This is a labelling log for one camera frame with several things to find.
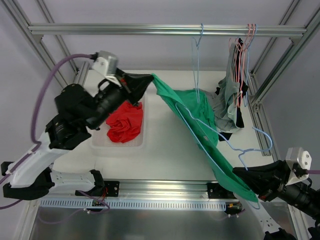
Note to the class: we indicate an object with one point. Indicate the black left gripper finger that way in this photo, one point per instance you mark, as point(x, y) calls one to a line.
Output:
point(136, 92)
point(136, 79)

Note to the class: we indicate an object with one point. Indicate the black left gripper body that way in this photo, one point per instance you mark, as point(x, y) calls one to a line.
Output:
point(126, 85)

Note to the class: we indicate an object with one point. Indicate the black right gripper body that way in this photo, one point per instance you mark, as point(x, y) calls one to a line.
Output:
point(279, 178)

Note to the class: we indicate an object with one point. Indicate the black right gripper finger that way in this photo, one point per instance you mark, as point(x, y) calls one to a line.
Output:
point(263, 172)
point(263, 188)

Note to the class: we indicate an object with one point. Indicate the red tank top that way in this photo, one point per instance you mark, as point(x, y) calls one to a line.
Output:
point(125, 123)

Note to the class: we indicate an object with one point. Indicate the green tank top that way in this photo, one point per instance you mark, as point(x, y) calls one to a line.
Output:
point(196, 113)

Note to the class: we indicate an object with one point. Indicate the light blue wire hanger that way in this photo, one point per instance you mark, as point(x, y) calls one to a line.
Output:
point(195, 59)

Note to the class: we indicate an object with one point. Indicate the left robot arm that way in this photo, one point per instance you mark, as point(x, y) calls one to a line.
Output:
point(79, 113)

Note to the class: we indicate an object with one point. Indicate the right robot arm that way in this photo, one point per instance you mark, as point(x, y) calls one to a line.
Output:
point(307, 200)

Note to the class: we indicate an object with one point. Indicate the black garment on hanger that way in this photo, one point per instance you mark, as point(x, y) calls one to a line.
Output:
point(229, 94)

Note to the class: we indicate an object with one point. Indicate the grey garment on hanger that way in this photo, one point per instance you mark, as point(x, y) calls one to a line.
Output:
point(223, 103)

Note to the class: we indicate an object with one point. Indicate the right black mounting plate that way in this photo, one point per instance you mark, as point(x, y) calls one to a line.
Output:
point(215, 191)

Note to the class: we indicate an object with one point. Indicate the black mounting plate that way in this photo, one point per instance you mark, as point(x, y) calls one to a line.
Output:
point(215, 191)
point(111, 189)

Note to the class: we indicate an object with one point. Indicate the white plastic perforated basket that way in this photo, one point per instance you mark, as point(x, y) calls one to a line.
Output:
point(101, 145)

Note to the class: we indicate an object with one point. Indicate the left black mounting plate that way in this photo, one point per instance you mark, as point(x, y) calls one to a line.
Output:
point(111, 189)

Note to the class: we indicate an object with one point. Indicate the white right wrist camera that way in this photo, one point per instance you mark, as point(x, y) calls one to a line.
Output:
point(299, 163)

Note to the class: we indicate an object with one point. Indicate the pink wire hanger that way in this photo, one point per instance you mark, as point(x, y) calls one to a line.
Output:
point(241, 62)

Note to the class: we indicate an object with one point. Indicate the white slotted cable duct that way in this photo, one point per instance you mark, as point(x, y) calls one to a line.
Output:
point(135, 204)

